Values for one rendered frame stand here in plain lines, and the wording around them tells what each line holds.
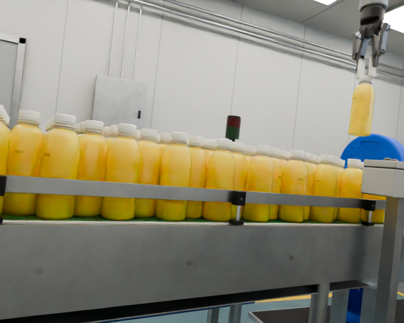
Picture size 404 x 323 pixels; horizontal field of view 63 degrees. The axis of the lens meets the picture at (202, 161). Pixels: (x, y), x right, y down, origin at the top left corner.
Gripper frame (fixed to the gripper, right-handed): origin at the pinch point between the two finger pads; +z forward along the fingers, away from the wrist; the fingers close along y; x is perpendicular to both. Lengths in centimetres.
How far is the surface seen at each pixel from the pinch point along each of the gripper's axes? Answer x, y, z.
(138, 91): -11, 323, -42
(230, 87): -147, 333, -76
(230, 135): 23, 46, 25
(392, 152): -23.5, 2.8, 26.4
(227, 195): 56, -9, 45
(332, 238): 20, -10, 56
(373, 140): -23.3, 11.3, 21.6
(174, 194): 70, -9, 46
